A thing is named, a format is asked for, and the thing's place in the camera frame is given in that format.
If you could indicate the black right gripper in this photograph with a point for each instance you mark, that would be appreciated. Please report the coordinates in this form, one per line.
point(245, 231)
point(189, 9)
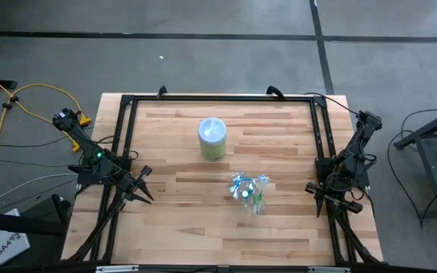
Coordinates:
point(341, 189)

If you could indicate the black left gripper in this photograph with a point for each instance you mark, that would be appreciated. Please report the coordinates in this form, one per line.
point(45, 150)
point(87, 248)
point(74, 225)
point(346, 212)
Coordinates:
point(133, 184)

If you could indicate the small blue mouthwash bottle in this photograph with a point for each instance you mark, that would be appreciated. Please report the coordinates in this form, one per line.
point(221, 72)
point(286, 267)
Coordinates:
point(245, 193)
point(250, 187)

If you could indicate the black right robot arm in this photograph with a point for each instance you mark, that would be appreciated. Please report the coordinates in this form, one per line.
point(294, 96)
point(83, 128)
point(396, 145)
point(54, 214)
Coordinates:
point(366, 127)

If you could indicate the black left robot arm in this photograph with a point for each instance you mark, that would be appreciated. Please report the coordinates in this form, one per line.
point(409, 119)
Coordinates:
point(80, 138)

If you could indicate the light green cylindrical cup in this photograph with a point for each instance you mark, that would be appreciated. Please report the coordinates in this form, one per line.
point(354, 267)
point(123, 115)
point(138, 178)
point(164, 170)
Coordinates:
point(212, 132)

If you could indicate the black metal stand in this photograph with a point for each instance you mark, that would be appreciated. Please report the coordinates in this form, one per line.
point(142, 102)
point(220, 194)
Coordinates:
point(432, 178)

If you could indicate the black equipment stand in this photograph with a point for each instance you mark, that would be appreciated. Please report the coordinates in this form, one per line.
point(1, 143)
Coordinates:
point(13, 223)

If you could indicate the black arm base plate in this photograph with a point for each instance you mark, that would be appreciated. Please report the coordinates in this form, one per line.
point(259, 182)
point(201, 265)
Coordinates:
point(322, 167)
point(85, 178)

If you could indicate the silver metal bracket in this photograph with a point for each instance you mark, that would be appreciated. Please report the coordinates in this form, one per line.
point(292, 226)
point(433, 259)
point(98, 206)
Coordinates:
point(328, 270)
point(116, 269)

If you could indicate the black frame clamp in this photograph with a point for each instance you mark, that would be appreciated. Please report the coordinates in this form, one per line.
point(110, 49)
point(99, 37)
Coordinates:
point(275, 90)
point(161, 91)

